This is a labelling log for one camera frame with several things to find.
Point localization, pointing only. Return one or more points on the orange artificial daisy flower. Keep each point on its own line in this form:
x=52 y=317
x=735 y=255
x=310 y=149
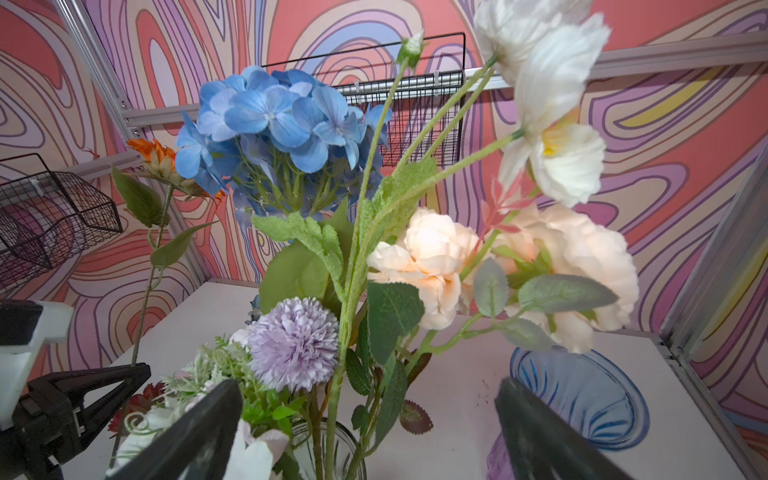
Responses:
x=149 y=193

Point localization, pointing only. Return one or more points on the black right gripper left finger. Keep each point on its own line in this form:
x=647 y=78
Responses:
x=202 y=443

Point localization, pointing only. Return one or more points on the black wire basket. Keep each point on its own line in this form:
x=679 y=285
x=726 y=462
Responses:
x=47 y=218
x=363 y=72

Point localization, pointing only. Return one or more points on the purple allium flower stem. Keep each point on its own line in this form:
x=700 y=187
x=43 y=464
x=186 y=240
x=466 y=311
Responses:
x=293 y=353

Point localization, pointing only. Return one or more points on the clear glass vase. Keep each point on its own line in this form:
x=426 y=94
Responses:
x=345 y=445

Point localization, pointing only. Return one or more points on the black wire basket back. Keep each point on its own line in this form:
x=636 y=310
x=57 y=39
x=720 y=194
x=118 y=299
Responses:
x=363 y=72

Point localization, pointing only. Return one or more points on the cream pink rose stem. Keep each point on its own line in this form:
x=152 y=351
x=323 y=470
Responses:
x=451 y=266

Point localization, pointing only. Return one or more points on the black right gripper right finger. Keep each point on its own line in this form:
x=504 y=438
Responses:
x=540 y=445

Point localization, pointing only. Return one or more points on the white poppy flower stem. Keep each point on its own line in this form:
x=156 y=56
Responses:
x=546 y=51

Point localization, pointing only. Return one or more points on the dark red flower stem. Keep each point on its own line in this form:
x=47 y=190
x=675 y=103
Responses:
x=140 y=402

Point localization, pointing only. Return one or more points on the black wire basket left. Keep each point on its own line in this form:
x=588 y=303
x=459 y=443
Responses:
x=47 y=218

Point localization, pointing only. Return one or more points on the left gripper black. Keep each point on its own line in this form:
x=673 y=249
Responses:
x=61 y=415

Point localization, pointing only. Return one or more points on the blue hydrangea stem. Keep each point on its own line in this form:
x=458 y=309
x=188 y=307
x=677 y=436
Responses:
x=301 y=157

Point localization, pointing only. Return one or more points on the purple glass vase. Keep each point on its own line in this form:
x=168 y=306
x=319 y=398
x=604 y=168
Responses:
x=587 y=391

